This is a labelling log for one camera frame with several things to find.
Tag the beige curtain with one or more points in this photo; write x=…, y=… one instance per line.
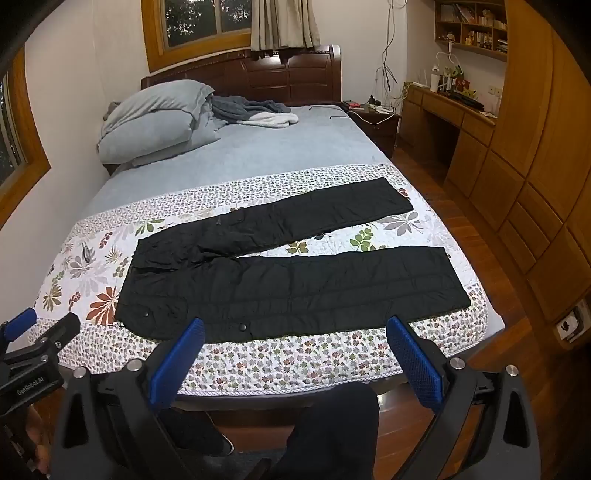
x=284, y=25

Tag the white fleece cloth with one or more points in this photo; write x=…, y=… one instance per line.
x=270, y=120

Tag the dark wooden headboard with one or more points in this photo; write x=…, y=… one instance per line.
x=258, y=76

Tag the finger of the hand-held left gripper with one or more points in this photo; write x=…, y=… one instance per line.
x=18, y=321
x=57, y=333

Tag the grey knit blanket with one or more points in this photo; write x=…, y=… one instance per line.
x=244, y=105

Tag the white desk lamp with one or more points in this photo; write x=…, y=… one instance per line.
x=447, y=60

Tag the white wall socket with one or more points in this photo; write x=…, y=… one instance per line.
x=567, y=326

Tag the dark wooden nightstand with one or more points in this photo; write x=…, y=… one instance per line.
x=376, y=129

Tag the white power strip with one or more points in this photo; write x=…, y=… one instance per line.
x=379, y=107

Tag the wooden framed window with curtain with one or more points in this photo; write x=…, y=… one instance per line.
x=203, y=23

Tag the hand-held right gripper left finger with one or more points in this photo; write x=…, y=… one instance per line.
x=181, y=364

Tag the light wooden desk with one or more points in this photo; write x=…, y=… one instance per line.
x=443, y=120

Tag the light wooden wardrobe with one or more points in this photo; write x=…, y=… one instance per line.
x=535, y=161

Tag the wooden framed side window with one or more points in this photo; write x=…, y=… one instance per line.
x=16, y=138

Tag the brown furry cloth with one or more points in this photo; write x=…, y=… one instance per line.
x=112, y=110

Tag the bed with light blue sheet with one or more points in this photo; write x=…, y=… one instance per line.
x=277, y=147

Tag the floral quilt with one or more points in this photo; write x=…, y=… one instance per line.
x=258, y=357

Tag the person's foot in dark slipper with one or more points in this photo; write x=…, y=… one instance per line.
x=198, y=434

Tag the person's left hand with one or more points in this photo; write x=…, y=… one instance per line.
x=36, y=436

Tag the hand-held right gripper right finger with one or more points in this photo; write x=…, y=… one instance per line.
x=414, y=364

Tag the person's leg in dark trousers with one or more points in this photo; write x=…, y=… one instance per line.
x=332, y=438

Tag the wooden wall shelf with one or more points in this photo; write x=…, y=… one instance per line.
x=471, y=25

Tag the blue-grey pillow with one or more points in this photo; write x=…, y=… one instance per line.
x=147, y=141
x=157, y=104

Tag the black pants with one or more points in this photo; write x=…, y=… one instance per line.
x=277, y=295

